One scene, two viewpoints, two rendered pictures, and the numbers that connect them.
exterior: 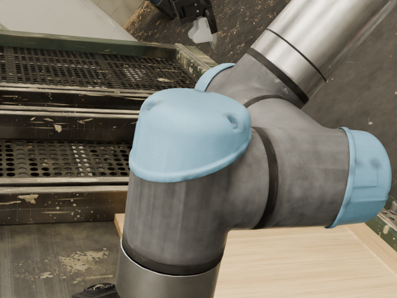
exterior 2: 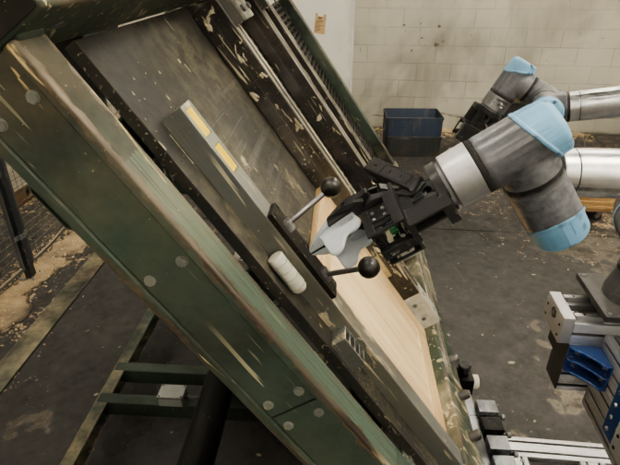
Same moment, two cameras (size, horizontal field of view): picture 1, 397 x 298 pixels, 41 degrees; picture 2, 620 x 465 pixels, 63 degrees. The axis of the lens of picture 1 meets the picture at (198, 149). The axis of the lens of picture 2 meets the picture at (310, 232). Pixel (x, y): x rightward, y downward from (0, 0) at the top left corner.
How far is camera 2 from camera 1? 0.43 m
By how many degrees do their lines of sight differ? 5
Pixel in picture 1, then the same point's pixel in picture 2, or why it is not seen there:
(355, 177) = (575, 220)
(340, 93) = (447, 301)
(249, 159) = (554, 161)
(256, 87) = not seen: hidden behind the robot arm
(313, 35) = (594, 168)
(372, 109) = (458, 328)
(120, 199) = not seen: hidden behind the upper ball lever
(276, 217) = (534, 197)
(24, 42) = (321, 60)
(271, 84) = not seen: hidden behind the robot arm
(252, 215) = (530, 184)
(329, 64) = (585, 187)
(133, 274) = (461, 155)
